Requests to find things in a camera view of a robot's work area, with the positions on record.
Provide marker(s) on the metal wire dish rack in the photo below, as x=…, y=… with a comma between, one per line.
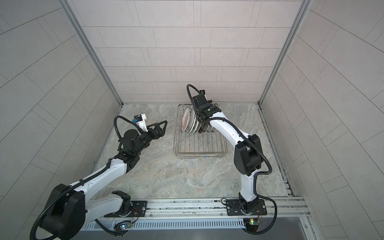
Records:
x=197, y=145

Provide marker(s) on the rightmost white patterned plate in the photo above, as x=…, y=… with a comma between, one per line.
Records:
x=218, y=108

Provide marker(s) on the right circuit board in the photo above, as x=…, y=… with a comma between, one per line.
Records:
x=252, y=225

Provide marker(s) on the white plate fruit pattern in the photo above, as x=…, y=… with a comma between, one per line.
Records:
x=192, y=120

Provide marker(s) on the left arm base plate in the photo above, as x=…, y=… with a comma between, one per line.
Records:
x=134, y=209

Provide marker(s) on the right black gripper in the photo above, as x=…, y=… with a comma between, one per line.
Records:
x=198, y=111

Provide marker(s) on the aluminium corner profile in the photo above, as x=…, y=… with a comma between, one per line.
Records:
x=88, y=47
x=288, y=42

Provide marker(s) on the left aluminium corner profile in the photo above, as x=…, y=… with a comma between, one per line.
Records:
x=88, y=47

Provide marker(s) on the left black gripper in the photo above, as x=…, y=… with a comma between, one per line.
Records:
x=156, y=131

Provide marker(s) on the white black radial stripe plate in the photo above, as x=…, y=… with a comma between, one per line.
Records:
x=197, y=123

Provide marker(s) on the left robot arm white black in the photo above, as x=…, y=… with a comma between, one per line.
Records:
x=70, y=207

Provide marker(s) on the circuit board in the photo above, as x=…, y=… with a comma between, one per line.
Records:
x=252, y=225
x=123, y=226

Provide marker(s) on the dark striped rim plate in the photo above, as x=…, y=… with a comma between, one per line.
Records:
x=204, y=127

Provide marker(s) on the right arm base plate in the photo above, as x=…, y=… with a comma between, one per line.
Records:
x=238, y=207

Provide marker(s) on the left circuit board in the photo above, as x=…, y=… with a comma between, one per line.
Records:
x=123, y=226

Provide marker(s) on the white red patterned plate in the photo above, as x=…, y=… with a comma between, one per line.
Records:
x=186, y=119

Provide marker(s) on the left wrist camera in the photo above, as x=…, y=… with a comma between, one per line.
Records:
x=139, y=120

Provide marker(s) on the right aluminium corner profile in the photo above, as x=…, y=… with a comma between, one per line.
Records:
x=288, y=42

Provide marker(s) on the aluminium mounting rail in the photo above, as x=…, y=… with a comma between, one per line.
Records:
x=208, y=208

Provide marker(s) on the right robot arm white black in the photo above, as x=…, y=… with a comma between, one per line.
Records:
x=249, y=159

